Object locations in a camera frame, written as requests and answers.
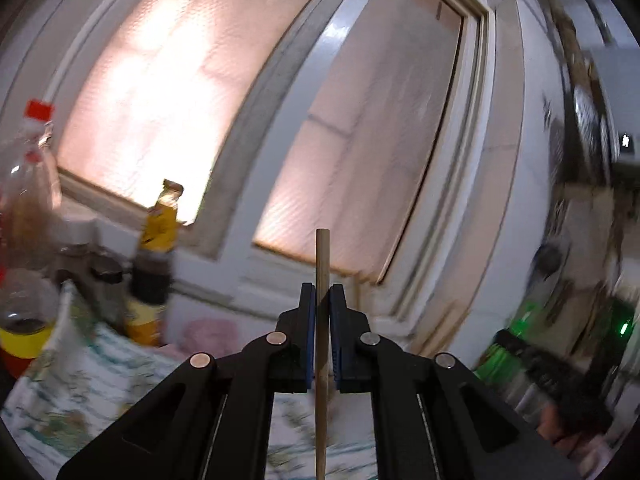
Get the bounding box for clear bottle red cap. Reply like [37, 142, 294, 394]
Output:
[0, 100, 64, 273]

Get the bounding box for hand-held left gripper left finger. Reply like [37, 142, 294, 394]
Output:
[56, 283, 317, 480]

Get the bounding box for glass jar black lid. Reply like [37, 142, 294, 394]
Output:
[89, 259, 127, 328]

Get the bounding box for pink cloth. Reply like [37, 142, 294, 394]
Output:
[177, 316, 243, 358]

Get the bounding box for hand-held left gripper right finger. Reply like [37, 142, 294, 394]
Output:
[329, 283, 587, 480]

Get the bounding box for wooden chopstick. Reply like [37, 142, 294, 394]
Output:
[314, 228, 332, 480]

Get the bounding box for white framed window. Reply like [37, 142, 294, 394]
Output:
[0, 0, 531, 346]

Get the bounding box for clear bottle yellow label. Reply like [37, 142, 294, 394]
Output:
[0, 269, 60, 378]

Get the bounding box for cat printed cloth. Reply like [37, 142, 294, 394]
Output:
[0, 280, 378, 480]

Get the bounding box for dark soy sauce bottle yellow label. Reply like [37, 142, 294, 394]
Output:
[124, 179, 185, 347]

